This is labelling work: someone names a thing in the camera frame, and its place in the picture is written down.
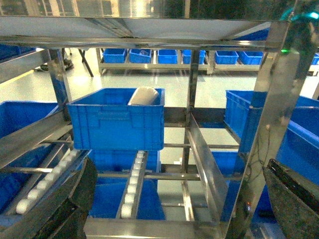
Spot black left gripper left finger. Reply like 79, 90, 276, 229
0, 158, 97, 239

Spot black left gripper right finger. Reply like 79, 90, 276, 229
263, 159, 319, 239

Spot blue bin lower shelf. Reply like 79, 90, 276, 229
87, 149, 166, 221

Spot steel roller shelf rack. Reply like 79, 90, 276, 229
0, 10, 319, 239

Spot large blue plastic bin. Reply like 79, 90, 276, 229
67, 88, 165, 151

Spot blue bin lower left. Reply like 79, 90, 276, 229
0, 100, 60, 215

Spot small blue background bin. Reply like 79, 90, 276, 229
215, 51, 239, 65
103, 48, 127, 63

